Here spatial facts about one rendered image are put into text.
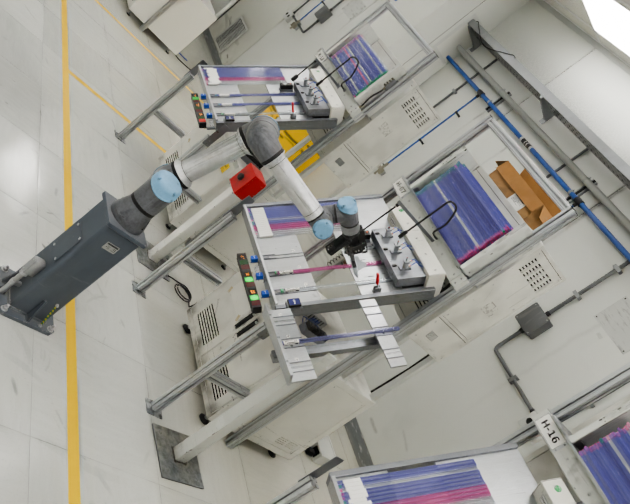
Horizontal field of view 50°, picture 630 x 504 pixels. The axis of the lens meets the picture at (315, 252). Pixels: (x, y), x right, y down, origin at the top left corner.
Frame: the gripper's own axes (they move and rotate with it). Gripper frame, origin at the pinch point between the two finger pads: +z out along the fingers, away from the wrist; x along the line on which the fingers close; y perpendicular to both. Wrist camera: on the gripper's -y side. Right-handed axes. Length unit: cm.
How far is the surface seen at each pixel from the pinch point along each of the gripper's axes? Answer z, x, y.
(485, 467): 19, -92, 18
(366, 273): 13.2, 5.5, 7.8
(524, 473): 23, -97, 30
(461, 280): 14.7, -12.8, 44.4
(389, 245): 10.9, 15.6, 22.4
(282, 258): 4.5, 20.5, -25.4
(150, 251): 46, 98, -90
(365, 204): 17, 54, 23
